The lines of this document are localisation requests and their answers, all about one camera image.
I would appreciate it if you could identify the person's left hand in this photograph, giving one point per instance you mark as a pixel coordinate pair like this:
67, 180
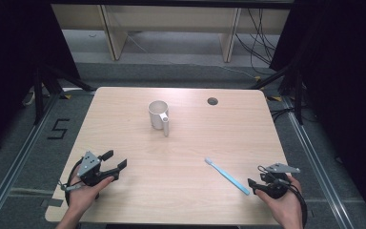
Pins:
84, 194

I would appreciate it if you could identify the light blue toothbrush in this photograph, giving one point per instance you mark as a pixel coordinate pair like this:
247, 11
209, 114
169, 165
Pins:
227, 175

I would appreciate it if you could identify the black metal stand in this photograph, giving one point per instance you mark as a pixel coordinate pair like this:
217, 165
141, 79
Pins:
38, 95
298, 95

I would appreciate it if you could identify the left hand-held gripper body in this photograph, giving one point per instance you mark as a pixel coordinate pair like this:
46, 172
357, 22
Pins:
90, 170

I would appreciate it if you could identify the person's right hand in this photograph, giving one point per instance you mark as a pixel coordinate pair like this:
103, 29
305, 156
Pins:
286, 203

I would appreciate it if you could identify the black curtain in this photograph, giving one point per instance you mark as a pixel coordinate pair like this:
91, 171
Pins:
16, 63
340, 79

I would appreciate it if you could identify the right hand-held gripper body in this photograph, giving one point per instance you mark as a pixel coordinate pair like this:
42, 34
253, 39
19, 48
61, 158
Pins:
276, 184

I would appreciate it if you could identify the aluminium floor rail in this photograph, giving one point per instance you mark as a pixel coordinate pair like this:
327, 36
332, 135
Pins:
16, 159
317, 165

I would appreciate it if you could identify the white cup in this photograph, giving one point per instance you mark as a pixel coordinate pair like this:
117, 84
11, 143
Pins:
158, 116

